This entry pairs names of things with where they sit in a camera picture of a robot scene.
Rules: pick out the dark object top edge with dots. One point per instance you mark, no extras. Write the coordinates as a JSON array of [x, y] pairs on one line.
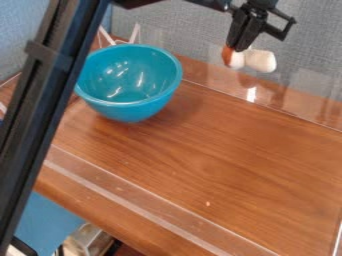
[[219, 5]]

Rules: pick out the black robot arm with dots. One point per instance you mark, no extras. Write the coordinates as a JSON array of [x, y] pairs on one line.
[[262, 8]]

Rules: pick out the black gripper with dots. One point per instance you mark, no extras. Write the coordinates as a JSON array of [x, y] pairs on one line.
[[274, 20]]

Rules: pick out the metal table leg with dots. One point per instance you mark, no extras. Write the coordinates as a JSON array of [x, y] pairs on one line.
[[87, 241]]

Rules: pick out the brown and white toy mushroom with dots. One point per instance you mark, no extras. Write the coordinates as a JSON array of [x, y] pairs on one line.
[[259, 60]]

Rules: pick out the dark blue foreground post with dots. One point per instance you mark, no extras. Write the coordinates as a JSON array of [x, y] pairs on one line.
[[56, 56]]

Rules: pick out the clear acrylic table barrier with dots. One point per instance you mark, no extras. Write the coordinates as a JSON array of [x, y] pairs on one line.
[[230, 174]]

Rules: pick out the black object bottom left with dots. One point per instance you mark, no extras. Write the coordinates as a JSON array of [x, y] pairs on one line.
[[20, 249]]

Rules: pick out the blue ceramic bowl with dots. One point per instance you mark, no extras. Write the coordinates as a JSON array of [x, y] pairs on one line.
[[129, 81]]

